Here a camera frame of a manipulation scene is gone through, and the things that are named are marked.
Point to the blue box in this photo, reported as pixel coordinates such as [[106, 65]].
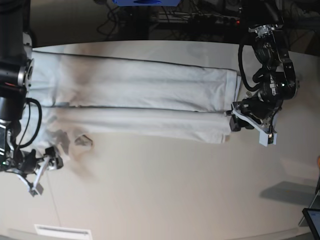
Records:
[[166, 3]]

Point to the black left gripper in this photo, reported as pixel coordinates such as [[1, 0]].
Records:
[[260, 110]]

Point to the tablet screen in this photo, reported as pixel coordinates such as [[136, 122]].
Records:
[[312, 217]]

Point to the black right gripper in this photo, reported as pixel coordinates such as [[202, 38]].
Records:
[[11, 161]]

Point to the white T-shirt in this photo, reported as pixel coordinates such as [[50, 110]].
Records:
[[82, 95]]

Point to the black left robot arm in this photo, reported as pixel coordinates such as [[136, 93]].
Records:
[[275, 81]]

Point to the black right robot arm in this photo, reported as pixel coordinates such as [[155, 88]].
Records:
[[16, 69]]

